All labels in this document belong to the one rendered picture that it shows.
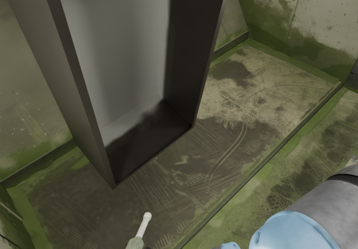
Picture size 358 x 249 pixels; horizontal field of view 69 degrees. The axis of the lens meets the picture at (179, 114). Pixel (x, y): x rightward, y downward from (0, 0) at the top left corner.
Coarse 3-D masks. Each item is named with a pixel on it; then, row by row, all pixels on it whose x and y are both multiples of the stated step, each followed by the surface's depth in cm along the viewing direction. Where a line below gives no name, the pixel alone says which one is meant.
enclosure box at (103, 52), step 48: (48, 0) 49; (96, 0) 97; (144, 0) 113; (192, 0) 105; (48, 48) 70; (96, 48) 112; (144, 48) 135; (192, 48) 122; (96, 96) 133; (144, 96) 166; (192, 96) 144; (96, 144) 95; (144, 144) 152
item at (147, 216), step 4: (148, 212) 112; (144, 216) 110; (148, 216) 110; (144, 220) 106; (148, 220) 108; (144, 224) 104; (140, 228) 101; (144, 228) 102; (140, 232) 98; (136, 236) 96; (140, 236) 96; (132, 240) 92; (136, 240) 91; (140, 240) 92; (128, 244) 91; (132, 244) 90; (136, 244) 89; (140, 244) 91; (144, 244) 95; (128, 248) 88; (132, 248) 87; (136, 248) 88; (140, 248) 90
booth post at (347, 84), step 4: (356, 64) 226; (356, 68) 228; (352, 72) 233; (356, 72) 230; (348, 76) 237; (352, 76) 234; (356, 76) 231; (348, 80) 239; (352, 80) 236; (356, 80) 233; (344, 84) 244; (348, 84) 241; (352, 84) 238; (356, 84) 235; (348, 88) 243; (352, 88) 240; (356, 88) 237; (356, 92) 239
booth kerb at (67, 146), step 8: (248, 32) 294; (232, 40) 281; (240, 40) 292; (224, 48) 278; (216, 56) 275; (64, 144) 197; (72, 144) 203; (48, 152) 191; (56, 152) 196; (64, 152) 201; (40, 160) 190; (48, 160) 195; (24, 168) 184; (32, 168) 189; (40, 168) 194; (8, 176) 179; (16, 176) 183; (24, 176) 187; (8, 184) 182; (16, 184) 186
